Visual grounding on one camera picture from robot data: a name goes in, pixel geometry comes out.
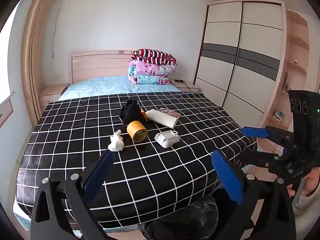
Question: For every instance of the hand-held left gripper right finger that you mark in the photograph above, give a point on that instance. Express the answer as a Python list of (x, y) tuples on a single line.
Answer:
[(226, 172)]

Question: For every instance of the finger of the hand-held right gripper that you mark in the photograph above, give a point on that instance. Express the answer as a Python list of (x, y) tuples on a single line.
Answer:
[(257, 158), (253, 132)]

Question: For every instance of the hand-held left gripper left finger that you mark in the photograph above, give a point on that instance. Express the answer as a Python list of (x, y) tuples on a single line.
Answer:
[(100, 172)]

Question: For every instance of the white tissue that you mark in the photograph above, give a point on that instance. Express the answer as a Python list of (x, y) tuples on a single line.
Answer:
[(115, 143)]

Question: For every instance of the yellow tape roll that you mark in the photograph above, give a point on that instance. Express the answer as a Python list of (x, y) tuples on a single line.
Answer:
[(136, 131)]

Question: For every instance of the black trash bag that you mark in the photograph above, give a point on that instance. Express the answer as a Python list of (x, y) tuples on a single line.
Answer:
[(187, 220)]

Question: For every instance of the black cloth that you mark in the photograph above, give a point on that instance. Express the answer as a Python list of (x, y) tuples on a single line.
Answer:
[(130, 112)]

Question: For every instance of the small white box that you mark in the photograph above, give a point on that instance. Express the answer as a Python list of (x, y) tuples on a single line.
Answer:
[(166, 140)]

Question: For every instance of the white red printed packet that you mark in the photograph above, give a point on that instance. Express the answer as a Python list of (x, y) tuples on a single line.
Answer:
[(171, 112)]

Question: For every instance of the white paper tube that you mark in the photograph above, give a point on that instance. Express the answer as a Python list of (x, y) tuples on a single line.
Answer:
[(162, 120)]

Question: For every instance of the person's right forearm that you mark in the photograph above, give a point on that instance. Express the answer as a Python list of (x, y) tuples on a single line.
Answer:
[(305, 203)]

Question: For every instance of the person's right hand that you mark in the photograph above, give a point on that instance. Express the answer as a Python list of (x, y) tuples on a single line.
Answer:
[(311, 183)]

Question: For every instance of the blue white box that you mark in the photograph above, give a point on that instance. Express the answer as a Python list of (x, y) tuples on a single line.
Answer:
[(278, 115)]

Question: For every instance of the black white checked blanket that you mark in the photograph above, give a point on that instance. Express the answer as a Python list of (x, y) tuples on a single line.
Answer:
[(82, 130)]

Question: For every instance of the dark shelf ornament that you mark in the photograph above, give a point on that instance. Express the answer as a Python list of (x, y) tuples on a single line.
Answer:
[(286, 82)]

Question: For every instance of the white grey sliding wardrobe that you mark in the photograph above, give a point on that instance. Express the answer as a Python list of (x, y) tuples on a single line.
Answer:
[(232, 67)]

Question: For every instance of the wooden nightstand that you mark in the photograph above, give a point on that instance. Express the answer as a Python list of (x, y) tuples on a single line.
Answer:
[(51, 93), (191, 87)]

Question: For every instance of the light blue bed mattress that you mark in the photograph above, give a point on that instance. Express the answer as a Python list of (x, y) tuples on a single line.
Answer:
[(105, 87)]

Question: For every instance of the black power strip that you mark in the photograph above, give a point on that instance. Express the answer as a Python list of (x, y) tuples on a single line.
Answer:
[(180, 81)]

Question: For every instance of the wooden bed headboard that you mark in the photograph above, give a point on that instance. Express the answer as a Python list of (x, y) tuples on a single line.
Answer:
[(97, 65)]

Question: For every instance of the pink folded quilt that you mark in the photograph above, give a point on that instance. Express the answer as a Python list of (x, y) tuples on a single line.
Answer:
[(147, 73)]

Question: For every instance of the striped red blue quilt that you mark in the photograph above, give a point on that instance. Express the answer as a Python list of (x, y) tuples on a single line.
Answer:
[(155, 56)]

